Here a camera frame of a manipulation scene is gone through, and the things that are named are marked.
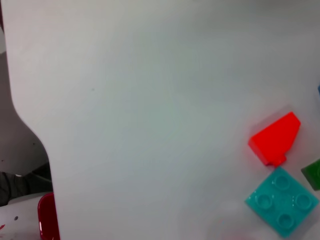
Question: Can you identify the orange-red sloped toy brick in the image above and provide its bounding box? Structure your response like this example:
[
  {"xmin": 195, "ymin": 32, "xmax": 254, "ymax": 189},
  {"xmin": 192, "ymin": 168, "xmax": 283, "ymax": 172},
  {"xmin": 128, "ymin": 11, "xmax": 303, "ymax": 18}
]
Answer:
[{"xmin": 247, "ymin": 111, "xmax": 302, "ymax": 168}]

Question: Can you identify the teal toy brick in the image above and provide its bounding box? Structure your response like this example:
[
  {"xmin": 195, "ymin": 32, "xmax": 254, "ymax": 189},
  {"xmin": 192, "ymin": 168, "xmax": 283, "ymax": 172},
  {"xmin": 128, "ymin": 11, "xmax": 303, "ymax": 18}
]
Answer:
[{"xmin": 244, "ymin": 166, "xmax": 320, "ymax": 238}]

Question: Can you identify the red plastic stool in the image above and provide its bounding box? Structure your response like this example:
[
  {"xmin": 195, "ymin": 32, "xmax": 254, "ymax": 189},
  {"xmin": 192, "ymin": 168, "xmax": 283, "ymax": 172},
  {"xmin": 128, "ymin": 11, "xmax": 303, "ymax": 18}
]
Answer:
[{"xmin": 37, "ymin": 192, "xmax": 61, "ymax": 240}]

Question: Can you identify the narrow green toy brick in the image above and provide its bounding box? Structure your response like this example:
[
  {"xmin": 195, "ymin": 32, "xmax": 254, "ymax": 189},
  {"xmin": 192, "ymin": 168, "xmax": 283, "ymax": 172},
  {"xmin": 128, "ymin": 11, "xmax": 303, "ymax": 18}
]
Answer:
[{"xmin": 301, "ymin": 158, "xmax": 320, "ymax": 191}]

